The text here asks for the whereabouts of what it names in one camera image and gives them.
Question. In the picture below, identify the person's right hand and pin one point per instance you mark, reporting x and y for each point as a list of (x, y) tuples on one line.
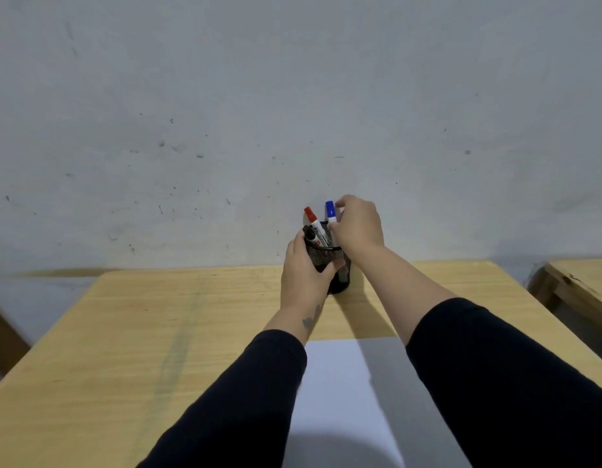
[(359, 229)]

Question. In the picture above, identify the person's left hand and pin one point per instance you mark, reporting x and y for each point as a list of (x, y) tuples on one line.
[(303, 282)]

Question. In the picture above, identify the person's right thumb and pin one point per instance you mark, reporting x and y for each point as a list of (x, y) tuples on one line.
[(336, 233)]

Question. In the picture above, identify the person's left thumb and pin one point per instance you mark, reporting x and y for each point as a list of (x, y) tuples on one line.
[(332, 269)]

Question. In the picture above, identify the black mesh pen holder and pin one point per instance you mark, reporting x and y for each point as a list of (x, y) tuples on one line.
[(337, 268)]

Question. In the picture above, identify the blue capped marker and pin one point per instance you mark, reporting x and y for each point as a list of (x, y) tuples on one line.
[(331, 215)]

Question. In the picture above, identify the person's right forearm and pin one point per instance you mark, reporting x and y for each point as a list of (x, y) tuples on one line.
[(476, 365)]

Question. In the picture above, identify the person's left forearm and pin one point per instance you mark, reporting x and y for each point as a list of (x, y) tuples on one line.
[(247, 394)]

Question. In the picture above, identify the red capped marker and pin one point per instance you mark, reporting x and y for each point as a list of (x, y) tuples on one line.
[(316, 225)]

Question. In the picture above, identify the black capped marker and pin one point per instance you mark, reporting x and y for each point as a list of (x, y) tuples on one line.
[(311, 235)]

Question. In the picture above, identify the white paper sheet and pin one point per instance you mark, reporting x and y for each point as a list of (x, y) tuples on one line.
[(359, 409)]

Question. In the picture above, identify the wooden side table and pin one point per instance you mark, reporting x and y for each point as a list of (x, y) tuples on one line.
[(581, 292)]

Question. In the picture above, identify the brown wooden furniture piece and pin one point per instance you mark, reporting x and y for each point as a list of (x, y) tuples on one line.
[(3, 338)]

